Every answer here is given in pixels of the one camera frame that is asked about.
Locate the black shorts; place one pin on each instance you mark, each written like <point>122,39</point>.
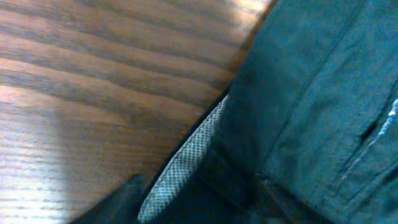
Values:
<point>306,134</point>

